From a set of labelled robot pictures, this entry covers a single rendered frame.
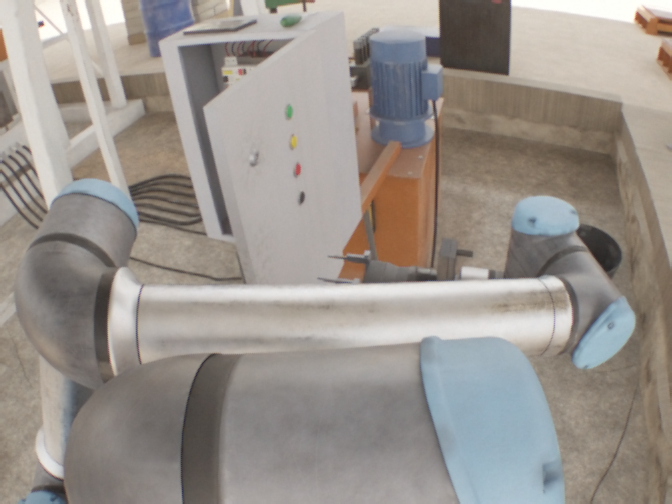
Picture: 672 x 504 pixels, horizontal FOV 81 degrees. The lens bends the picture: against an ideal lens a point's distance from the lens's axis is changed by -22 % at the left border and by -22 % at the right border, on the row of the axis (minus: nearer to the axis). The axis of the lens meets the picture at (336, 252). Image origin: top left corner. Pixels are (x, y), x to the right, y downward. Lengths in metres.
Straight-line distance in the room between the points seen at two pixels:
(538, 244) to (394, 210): 1.19
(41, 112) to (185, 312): 0.70
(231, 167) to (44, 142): 0.49
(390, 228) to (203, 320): 1.45
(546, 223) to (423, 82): 1.24
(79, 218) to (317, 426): 0.39
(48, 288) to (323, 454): 0.32
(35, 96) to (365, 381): 0.92
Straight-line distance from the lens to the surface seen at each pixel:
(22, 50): 1.02
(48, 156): 1.04
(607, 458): 1.76
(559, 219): 0.61
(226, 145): 0.65
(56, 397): 0.74
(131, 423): 0.19
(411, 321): 0.42
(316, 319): 0.40
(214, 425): 0.18
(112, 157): 2.63
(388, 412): 0.17
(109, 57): 4.52
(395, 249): 1.86
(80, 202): 0.54
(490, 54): 3.47
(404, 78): 1.75
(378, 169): 1.62
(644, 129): 3.16
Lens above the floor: 1.46
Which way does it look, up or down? 39 degrees down
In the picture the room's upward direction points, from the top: 7 degrees counter-clockwise
